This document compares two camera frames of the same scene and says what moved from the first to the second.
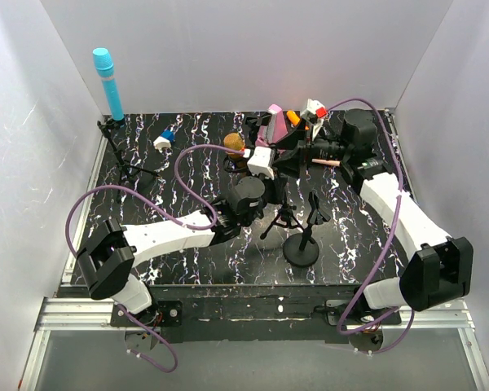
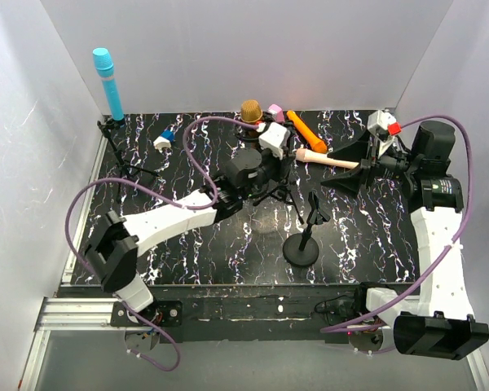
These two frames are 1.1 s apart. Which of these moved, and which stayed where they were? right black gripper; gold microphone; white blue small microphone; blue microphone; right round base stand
Moved: right black gripper; gold microphone
Stayed: right round base stand; blue microphone; white blue small microphone
